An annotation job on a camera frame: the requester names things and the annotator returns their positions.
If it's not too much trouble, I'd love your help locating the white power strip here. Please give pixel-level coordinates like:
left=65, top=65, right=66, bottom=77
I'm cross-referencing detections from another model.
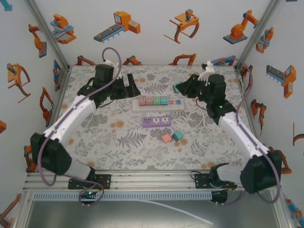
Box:
left=132, top=98, right=186, bottom=112

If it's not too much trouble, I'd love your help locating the purple power strip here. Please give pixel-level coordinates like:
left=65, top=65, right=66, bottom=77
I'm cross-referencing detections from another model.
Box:
left=142, top=115, right=173, bottom=129

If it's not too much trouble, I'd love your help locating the floral table mat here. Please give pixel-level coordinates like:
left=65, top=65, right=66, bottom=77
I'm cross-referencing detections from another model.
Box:
left=51, top=65, right=258, bottom=171

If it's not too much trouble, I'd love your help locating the small board with green light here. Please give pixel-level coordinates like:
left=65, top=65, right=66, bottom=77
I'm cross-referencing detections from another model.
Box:
left=79, top=189, right=98, bottom=200

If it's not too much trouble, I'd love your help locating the white plastic tube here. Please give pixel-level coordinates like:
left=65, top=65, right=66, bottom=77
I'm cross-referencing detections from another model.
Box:
left=139, top=199, right=214, bottom=226

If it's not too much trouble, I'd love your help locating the white power cable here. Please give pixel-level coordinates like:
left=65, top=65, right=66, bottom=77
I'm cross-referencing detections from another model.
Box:
left=236, top=71, right=246, bottom=100
left=172, top=105, right=214, bottom=153

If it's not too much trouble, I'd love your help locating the aluminium frame post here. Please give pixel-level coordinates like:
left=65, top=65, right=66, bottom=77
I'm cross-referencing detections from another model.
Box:
left=24, top=0, right=71, bottom=71
left=234, top=0, right=282, bottom=71

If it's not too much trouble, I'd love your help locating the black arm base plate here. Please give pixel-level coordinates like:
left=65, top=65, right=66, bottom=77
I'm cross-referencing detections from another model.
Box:
left=194, top=172, right=238, bottom=190
left=68, top=174, right=112, bottom=190

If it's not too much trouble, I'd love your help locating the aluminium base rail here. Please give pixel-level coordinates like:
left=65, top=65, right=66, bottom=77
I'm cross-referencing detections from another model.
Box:
left=23, top=170, right=282, bottom=191

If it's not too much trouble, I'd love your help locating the white slotted cable duct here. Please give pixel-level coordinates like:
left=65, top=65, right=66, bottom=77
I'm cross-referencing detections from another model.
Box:
left=32, top=191, right=212, bottom=201

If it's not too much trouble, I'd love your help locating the black cable clamp block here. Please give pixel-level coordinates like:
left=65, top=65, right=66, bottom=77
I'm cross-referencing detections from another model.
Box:
left=210, top=190, right=228, bottom=205

